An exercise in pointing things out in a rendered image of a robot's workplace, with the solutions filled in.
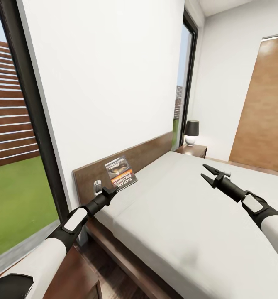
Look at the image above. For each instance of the table lamp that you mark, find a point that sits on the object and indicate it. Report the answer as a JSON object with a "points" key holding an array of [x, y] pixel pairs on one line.
{"points": [[191, 130]]}

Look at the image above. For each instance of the bed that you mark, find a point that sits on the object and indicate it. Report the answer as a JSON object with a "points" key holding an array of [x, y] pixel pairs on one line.
{"points": [[173, 234]]}

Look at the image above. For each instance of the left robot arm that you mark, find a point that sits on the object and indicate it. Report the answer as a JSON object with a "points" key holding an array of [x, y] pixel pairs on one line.
{"points": [[32, 275]]}

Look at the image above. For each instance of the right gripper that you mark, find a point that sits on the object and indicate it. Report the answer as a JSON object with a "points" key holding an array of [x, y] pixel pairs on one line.
{"points": [[220, 181]]}

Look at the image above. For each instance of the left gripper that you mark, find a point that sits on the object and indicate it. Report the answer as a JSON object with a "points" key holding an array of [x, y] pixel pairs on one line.
{"points": [[104, 198]]}

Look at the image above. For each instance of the hardback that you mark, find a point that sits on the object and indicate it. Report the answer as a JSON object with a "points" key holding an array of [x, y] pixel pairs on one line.
{"points": [[120, 173]]}

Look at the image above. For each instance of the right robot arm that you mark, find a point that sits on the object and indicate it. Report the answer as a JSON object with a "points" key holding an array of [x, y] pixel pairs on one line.
{"points": [[264, 216]]}

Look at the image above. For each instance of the sliding door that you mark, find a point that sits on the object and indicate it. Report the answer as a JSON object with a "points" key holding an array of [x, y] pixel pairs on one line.
{"points": [[256, 139]]}

